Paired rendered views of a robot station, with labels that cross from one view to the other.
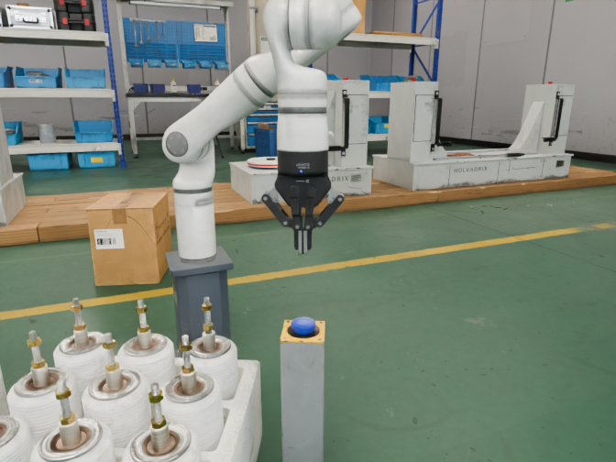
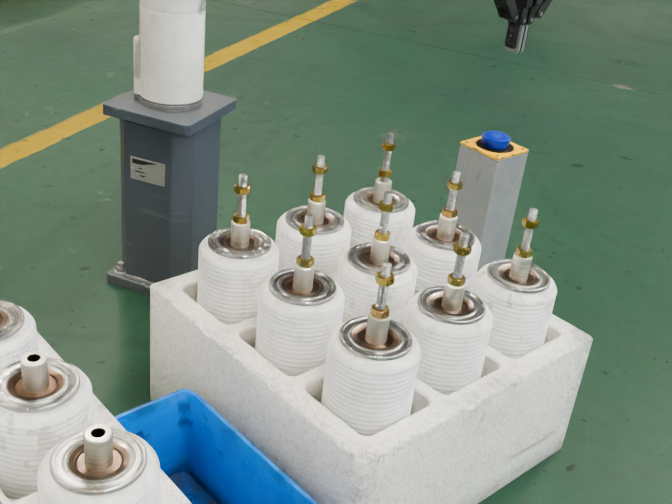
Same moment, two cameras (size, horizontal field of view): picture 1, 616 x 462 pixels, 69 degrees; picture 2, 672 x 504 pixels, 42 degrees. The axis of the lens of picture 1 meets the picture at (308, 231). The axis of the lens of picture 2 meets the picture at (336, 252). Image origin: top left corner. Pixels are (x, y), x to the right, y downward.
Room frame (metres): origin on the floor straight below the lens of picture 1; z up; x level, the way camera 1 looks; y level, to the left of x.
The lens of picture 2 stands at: (0.02, 1.02, 0.76)
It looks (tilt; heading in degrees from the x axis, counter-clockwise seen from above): 29 degrees down; 312
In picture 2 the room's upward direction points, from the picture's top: 7 degrees clockwise
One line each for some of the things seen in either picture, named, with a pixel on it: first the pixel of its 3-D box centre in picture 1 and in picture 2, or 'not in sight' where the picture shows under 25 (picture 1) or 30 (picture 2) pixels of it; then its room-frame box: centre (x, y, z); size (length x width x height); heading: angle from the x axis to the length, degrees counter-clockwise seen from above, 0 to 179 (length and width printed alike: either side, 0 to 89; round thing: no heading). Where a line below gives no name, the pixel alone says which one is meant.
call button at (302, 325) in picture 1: (303, 327); (495, 141); (0.66, 0.01, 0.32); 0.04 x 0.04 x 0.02
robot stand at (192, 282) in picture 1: (202, 312); (170, 192); (1.06, 0.28, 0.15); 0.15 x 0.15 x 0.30; 22
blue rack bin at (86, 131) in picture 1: (94, 131); not in sight; (4.93, 2.30, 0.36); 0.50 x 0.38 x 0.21; 22
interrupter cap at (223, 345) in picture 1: (209, 346); (381, 200); (0.71, 0.18, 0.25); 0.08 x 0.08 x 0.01
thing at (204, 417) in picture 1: (193, 436); (434, 296); (0.60, 0.18, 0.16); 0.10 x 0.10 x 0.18
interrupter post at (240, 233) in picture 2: (81, 336); (240, 233); (0.73, 0.41, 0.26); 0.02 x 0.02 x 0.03
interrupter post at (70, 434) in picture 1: (70, 431); (453, 295); (0.49, 0.31, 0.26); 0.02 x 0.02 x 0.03
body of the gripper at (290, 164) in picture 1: (302, 176); not in sight; (0.66, 0.01, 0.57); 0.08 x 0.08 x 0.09
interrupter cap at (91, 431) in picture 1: (71, 439); (451, 305); (0.49, 0.31, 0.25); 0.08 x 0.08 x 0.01
